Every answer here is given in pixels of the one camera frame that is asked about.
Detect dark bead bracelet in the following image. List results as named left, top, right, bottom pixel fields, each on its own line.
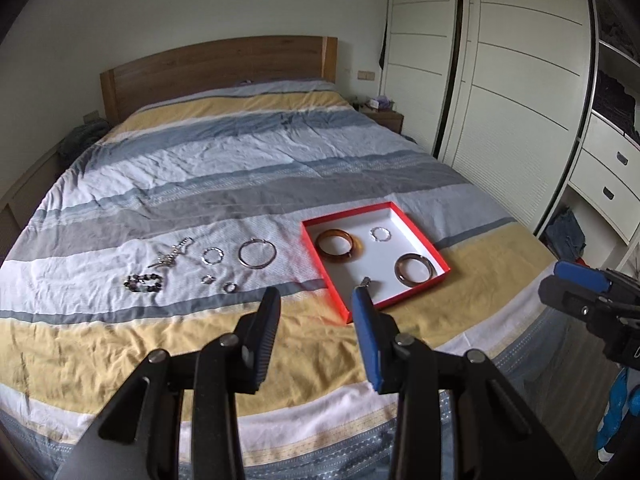
left=124, top=273, right=164, bottom=294

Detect large silver hoop bangle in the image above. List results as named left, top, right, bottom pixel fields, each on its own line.
left=238, top=239, right=276, bottom=269

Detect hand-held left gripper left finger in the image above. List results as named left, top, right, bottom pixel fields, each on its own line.
left=52, top=287, right=282, bottom=480

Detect brown translucent bangle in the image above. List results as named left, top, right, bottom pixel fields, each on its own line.
left=394, top=253, right=432, bottom=288

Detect wooden nightstand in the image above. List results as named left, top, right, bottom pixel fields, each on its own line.
left=362, top=107, right=405, bottom=135

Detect red jewelry box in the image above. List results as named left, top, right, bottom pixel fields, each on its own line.
left=301, top=201, right=452, bottom=324

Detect blue jeans pile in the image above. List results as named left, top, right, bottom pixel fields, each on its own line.
left=544, top=208, right=587, bottom=261

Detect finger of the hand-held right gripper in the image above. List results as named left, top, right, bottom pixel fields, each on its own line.
left=554, top=260, right=613, bottom=293
left=539, top=275, right=601, bottom=317

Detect amber bangle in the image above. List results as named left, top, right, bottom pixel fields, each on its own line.
left=316, top=229, right=363, bottom=262

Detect wooden headboard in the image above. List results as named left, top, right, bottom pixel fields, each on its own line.
left=100, top=36, right=338, bottom=123

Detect grey clothes pile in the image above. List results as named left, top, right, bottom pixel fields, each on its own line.
left=59, top=120, right=108, bottom=166

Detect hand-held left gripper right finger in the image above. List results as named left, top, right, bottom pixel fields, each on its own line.
left=351, top=285, right=576, bottom=480

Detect dark folded clothes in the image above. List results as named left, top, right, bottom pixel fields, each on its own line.
left=592, top=67, right=640, bottom=143

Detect white drawer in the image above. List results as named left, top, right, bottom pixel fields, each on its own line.
left=567, top=152, right=640, bottom=241
left=582, top=112, right=640, bottom=196

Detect pearl and silver necklace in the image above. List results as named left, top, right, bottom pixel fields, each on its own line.
left=148, top=237, right=195, bottom=269

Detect narrow white wardrobe door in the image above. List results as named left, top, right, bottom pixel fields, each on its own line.
left=380, top=0, right=463, bottom=156

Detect striped duvet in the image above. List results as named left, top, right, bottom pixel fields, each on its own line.
left=0, top=77, right=566, bottom=480

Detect wide white wardrobe door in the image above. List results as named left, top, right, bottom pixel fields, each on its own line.
left=440, top=0, right=598, bottom=236

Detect wooden side cabinet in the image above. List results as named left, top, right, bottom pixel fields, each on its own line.
left=0, top=145, right=66, bottom=256

